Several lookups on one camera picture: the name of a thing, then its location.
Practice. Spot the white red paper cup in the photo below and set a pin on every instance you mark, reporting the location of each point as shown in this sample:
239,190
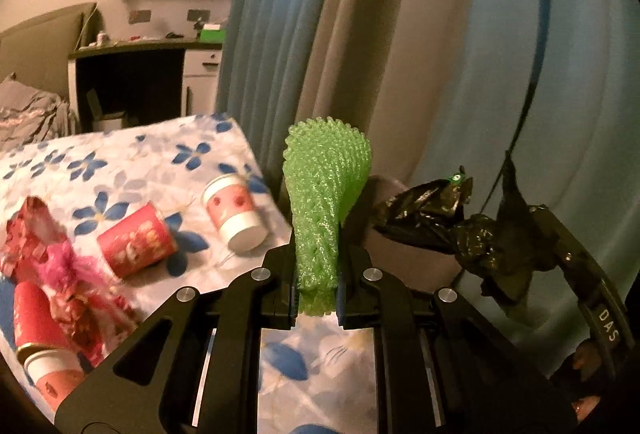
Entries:
232,211

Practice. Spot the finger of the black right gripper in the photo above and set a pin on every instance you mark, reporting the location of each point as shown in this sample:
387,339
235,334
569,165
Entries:
585,273

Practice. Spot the blue floral bedsheet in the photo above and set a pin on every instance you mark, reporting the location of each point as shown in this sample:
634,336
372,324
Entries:
315,378

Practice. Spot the red cylindrical cup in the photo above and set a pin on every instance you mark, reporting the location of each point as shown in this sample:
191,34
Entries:
34,327

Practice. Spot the brown trash bin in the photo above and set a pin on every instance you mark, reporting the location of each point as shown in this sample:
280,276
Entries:
421,270

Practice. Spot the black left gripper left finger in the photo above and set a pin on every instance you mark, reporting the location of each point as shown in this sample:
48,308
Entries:
193,365

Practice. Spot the green foam fruit net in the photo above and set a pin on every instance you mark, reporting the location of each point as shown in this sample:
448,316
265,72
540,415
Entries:
326,164

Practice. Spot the black plastic trash bag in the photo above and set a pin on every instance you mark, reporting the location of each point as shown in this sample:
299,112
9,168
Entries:
431,217

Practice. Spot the white drawer cabinet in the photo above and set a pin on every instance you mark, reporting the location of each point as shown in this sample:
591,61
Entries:
200,77

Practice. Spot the red white cup lower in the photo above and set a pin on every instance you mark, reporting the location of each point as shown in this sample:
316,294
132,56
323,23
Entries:
56,373

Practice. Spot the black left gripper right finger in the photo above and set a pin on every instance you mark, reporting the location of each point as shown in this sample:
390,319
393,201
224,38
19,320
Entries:
440,366

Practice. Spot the red crumpled wrapper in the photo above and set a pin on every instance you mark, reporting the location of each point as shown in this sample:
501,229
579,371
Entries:
61,299

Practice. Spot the blue beige curtain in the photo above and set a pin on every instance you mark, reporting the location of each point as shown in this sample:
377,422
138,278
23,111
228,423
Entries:
438,84

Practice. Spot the grey crumpled blanket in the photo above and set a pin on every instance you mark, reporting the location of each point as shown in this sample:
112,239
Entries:
30,115

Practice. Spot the grey padded headboard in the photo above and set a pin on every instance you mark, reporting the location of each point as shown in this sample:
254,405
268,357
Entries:
35,52

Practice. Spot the white box under desk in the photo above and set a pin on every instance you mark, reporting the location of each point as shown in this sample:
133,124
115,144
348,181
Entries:
110,122

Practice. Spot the pink plastic bag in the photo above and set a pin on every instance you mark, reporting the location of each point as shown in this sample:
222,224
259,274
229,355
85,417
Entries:
68,272

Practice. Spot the dark desk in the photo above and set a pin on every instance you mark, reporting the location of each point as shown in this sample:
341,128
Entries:
141,78

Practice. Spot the green box on desk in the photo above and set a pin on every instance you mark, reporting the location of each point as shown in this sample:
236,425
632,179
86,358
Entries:
212,33

